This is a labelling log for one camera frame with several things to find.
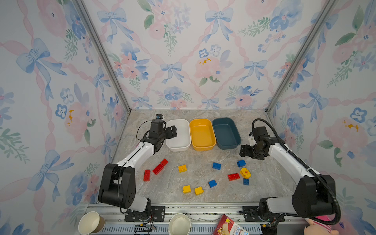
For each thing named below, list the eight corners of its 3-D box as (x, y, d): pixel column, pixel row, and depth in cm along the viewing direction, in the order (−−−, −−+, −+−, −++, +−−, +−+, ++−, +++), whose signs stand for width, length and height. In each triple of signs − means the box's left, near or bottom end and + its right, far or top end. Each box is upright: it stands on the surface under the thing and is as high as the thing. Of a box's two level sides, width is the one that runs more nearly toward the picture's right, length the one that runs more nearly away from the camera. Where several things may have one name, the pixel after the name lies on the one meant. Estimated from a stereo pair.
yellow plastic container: (189, 151, 99) (189, 147, 94) (189, 123, 114) (189, 118, 109) (215, 151, 99) (216, 147, 94) (212, 123, 114) (213, 118, 110)
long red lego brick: (152, 172, 90) (152, 170, 88) (165, 159, 95) (164, 158, 94) (156, 175, 89) (155, 174, 87) (168, 162, 94) (168, 161, 92)
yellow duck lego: (241, 178, 87) (243, 177, 85) (239, 169, 91) (241, 167, 89) (250, 178, 87) (251, 177, 85) (247, 169, 91) (249, 167, 89)
